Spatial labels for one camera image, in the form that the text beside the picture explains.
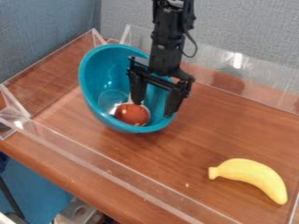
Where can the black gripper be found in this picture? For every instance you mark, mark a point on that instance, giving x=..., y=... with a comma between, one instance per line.
x=160, y=71

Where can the brown white toy mushroom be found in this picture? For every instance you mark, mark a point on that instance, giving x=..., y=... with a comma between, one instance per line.
x=132, y=114

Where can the blue bowl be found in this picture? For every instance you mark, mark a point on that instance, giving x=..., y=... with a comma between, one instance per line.
x=101, y=73

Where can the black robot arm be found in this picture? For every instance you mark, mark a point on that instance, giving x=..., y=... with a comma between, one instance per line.
x=173, y=20

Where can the clear acrylic barrier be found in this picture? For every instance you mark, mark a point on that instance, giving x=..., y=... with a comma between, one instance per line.
x=148, y=178

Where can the yellow toy banana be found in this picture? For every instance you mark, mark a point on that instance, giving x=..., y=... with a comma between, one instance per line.
x=254, y=173

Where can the grey metal bracket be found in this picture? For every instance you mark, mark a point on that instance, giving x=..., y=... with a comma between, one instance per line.
x=79, y=213

